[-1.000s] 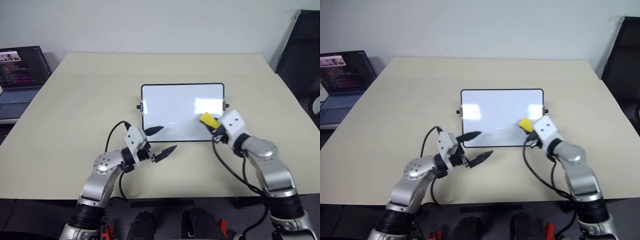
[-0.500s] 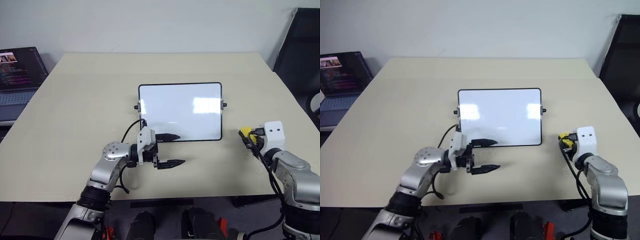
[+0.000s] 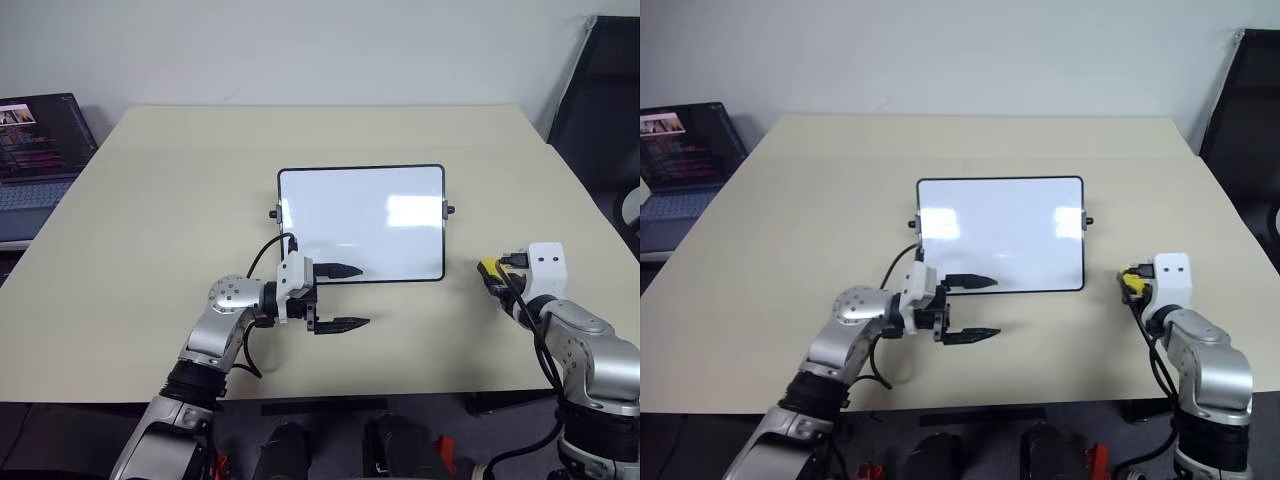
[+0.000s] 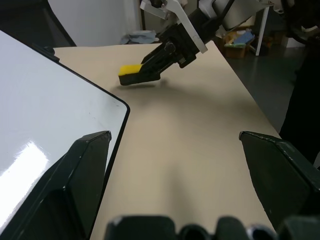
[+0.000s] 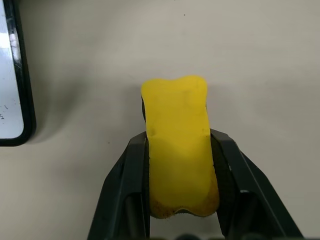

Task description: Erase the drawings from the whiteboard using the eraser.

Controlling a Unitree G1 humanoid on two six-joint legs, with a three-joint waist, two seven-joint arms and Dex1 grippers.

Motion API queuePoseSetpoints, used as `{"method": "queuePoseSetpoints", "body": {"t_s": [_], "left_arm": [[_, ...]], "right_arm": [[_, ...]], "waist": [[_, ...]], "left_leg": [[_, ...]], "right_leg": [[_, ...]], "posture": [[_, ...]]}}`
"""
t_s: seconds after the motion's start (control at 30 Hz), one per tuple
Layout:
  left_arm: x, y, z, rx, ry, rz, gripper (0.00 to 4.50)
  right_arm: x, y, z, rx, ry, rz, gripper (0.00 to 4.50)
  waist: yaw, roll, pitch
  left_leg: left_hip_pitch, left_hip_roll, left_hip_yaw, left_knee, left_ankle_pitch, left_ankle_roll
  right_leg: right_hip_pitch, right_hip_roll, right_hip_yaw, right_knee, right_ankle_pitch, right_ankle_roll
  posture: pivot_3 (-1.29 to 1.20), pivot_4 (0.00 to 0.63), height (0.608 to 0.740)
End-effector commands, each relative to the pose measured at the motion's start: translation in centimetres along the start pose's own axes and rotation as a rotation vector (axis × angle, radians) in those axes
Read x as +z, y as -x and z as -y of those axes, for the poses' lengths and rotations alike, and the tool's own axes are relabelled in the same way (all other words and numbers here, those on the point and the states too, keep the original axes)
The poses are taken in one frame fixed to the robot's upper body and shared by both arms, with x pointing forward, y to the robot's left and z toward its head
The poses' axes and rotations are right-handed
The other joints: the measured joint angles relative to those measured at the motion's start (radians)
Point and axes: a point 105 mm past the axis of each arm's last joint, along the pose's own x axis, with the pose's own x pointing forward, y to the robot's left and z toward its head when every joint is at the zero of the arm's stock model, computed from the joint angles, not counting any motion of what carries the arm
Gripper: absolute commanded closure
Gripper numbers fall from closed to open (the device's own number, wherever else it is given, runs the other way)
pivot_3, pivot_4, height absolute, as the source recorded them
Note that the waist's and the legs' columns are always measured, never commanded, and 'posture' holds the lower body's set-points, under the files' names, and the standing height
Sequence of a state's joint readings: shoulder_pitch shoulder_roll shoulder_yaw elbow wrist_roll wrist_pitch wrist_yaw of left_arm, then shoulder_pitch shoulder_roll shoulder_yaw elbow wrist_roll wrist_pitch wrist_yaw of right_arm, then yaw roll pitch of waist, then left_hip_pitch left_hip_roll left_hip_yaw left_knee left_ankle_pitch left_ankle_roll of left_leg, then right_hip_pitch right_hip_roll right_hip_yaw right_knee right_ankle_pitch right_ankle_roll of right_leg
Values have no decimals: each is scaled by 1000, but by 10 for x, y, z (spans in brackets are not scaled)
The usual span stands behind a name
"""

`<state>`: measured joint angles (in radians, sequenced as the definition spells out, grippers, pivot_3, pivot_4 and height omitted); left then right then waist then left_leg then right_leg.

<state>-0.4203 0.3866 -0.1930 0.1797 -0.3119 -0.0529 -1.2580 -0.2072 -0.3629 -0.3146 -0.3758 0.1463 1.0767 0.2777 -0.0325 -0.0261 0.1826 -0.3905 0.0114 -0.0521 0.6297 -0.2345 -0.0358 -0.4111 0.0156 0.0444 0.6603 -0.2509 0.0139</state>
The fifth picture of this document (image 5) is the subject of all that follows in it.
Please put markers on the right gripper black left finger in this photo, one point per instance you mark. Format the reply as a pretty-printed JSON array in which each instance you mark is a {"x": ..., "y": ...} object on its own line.
[{"x": 125, "y": 187}]

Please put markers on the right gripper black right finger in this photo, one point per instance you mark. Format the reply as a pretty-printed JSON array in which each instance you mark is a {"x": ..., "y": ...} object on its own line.
[{"x": 255, "y": 200}]

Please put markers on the yellow eraser with black felt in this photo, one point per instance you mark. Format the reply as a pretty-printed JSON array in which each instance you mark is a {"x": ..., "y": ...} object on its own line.
[{"x": 180, "y": 150}]

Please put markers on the black-framed tabletop whiteboard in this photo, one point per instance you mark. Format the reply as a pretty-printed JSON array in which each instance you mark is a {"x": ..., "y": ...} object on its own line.
[{"x": 7, "y": 75}]

